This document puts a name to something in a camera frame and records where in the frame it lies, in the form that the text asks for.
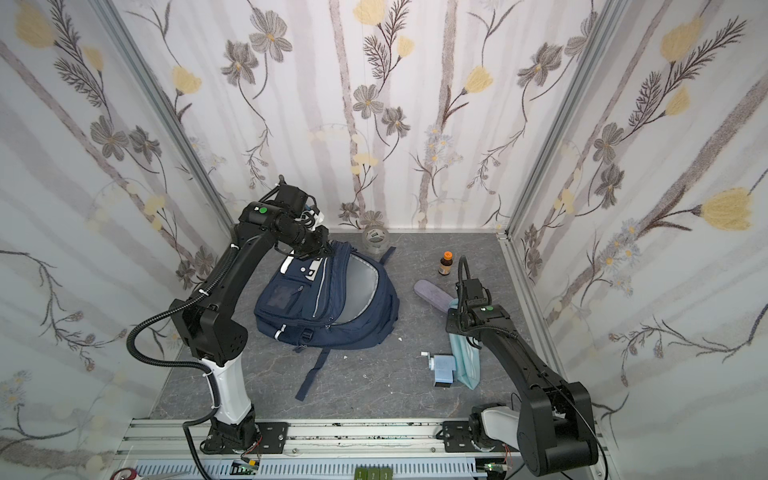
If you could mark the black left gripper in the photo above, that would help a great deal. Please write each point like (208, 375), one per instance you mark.
(315, 245)

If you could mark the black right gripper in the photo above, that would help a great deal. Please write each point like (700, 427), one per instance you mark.
(470, 294)

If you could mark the navy blue student backpack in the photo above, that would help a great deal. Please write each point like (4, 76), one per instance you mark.
(343, 302)

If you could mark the light teal pencil pouch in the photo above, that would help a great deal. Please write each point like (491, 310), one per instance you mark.
(466, 355)

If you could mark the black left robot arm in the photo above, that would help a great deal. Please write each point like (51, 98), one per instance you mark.
(215, 340)

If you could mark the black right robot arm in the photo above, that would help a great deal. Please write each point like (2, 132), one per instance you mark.
(553, 428)

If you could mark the brown bottle with orange cap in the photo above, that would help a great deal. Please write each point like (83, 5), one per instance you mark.
(446, 263)

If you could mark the purple cylindrical case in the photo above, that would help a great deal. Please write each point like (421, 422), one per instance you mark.
(435, 296)

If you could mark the small light blue box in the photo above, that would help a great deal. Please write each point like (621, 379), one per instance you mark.
(443, 367)

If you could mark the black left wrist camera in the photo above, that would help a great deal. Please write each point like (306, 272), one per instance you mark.
(292, 199)

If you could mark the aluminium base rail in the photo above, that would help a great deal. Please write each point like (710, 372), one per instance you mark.
(410, 448)

